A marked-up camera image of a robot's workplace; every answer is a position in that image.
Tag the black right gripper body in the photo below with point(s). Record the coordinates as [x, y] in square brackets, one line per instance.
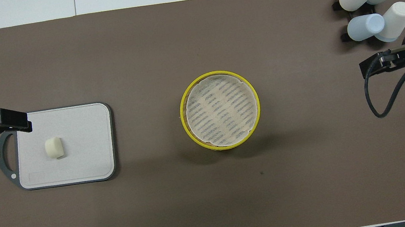
[379, 61]

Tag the white steamed bun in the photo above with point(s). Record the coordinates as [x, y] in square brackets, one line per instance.
[54, 147]

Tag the yellow bamboo steamer lid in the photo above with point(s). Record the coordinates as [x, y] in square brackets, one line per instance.
[219, 109]

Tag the light blue plastic cup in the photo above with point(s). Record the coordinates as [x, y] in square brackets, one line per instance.
[364, 27]

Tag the black cup rack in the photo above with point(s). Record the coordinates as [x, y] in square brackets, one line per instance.
[367, 9]

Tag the grey cutting board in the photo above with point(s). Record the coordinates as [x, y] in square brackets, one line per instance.
[72, 147]

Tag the brown table mat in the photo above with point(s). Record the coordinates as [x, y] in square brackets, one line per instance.
[215, 206]

